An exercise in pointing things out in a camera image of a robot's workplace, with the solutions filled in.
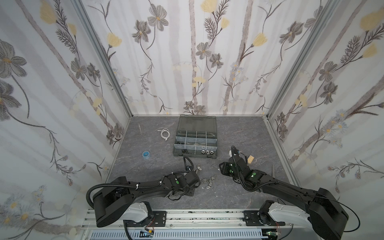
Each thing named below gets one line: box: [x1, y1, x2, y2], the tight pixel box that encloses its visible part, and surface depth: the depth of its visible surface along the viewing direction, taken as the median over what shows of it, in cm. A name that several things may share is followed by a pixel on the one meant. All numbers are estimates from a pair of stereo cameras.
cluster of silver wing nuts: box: [201, 176, 215, 190], surface depth 88 cm
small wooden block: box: [247, 155, 255, 164], surface depth 97 cm
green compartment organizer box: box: [173, 114, 218, 159], surface depth 104 cm
